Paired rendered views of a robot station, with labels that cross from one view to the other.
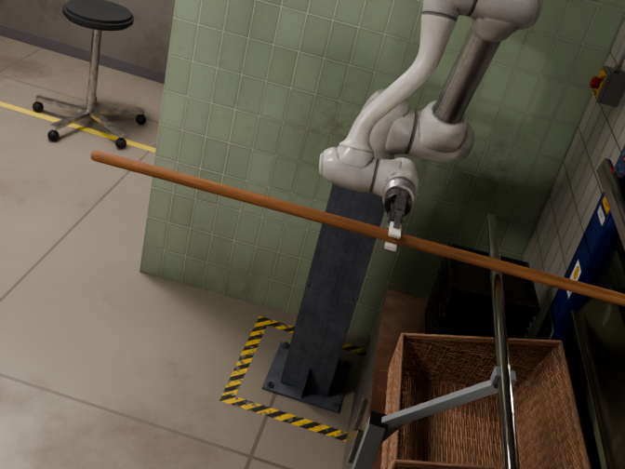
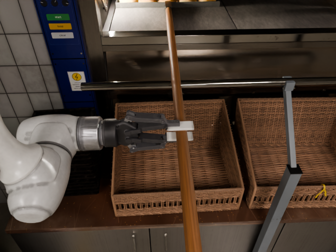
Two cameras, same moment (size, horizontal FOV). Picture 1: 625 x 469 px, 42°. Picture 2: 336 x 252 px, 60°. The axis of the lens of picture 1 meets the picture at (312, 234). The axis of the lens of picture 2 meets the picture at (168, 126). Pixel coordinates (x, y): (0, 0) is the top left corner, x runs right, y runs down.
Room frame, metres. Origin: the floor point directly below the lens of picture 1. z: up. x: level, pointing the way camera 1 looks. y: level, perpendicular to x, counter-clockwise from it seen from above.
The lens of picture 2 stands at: (1.88, 0.37, 1.71)
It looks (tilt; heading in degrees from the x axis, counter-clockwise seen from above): 41 degrees down; 266
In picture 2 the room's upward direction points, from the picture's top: straight up
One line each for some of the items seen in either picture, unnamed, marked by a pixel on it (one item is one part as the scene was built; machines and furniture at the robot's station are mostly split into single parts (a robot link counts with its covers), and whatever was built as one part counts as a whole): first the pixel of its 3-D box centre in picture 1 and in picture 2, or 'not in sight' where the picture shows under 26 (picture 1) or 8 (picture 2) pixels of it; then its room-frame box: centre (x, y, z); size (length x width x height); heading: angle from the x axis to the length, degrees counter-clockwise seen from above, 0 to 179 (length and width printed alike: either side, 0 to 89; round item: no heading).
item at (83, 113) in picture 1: (88, 68); not in sight; (4.34, 1.49, 0.35); 0.67 x 0.64 x 0.71; 0
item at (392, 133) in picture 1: (384, 122); not in sight; (2.61, -0.14, 1.17); 0.18 x 0.16 x 0.22; 95
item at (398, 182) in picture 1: (398, 195); (92, 133); (2.03, -0.21, 1.20); 0.09 x 0.06 x 0.09; 88
